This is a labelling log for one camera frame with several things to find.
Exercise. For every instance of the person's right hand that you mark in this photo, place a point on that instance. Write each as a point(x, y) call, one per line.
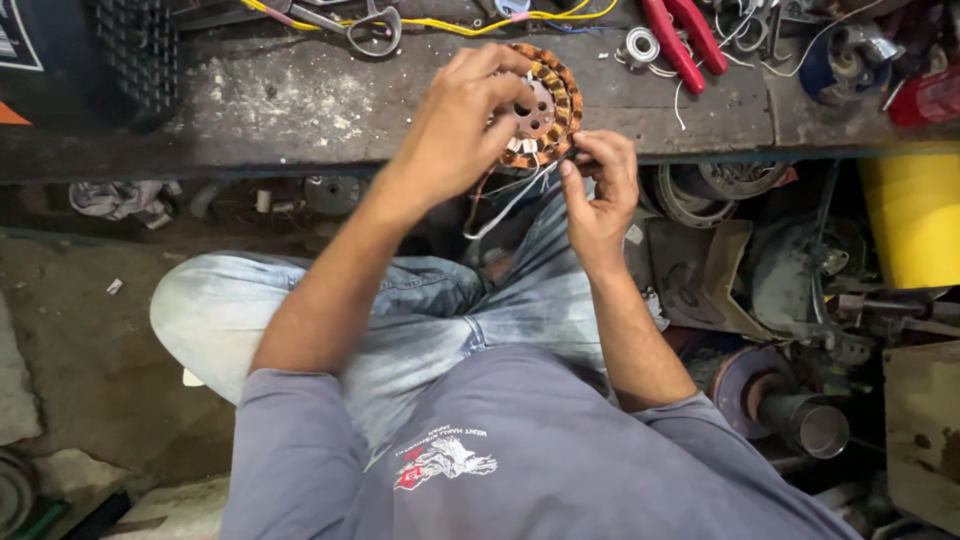
point(604, 210)

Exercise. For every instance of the person's left hand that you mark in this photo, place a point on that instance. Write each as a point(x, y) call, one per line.
point(450, 135)

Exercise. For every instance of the copper wound fan stator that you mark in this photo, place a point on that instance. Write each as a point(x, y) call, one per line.
point(559, 101)

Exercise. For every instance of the round fan motor covers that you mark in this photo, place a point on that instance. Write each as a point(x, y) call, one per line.
point(712, 191)

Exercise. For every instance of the grey round metal plate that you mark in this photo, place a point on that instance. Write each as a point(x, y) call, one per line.
point(332, 193)

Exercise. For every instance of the grey metal snips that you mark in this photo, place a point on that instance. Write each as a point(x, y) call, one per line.
point(360, 26)

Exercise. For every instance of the brown cardboard piece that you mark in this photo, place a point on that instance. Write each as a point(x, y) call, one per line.
point(729, 277)

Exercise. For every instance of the small steel ball bearing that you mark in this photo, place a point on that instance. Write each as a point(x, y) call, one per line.
point(643, 45)

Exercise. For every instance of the person's blue jeans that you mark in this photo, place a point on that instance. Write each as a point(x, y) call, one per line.
point(420, 315)

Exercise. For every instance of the grey fan motor housing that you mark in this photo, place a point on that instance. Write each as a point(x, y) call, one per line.
point(784, 277)

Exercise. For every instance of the rusty round rotor disc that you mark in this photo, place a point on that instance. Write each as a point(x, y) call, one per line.
point(739, 386)

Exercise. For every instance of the steel scissors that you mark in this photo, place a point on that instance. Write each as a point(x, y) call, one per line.
point(746, 26)

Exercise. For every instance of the person's grey shirt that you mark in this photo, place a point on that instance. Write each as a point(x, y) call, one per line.
point(525, 465)

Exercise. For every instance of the blue motor part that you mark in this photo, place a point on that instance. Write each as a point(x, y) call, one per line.
point(847, 64)

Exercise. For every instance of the grey metal pipe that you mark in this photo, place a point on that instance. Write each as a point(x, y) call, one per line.
point(806, 424)

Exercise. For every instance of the yellow plastic container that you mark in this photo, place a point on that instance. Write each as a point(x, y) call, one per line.
point(911, 217)

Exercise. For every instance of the grey crumpled rag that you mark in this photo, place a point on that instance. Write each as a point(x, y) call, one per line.
point(120, 200)

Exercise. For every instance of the red plastic object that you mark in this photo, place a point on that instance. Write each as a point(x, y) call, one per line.
point(930, 97)

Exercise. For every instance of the small white paper scrap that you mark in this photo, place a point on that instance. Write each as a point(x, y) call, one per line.
point(114, 286)

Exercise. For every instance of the black ribbed crate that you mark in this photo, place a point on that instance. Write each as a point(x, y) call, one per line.
point(82, 60)

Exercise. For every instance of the weathered wooden box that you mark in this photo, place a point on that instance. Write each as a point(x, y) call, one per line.
point(924, 435)

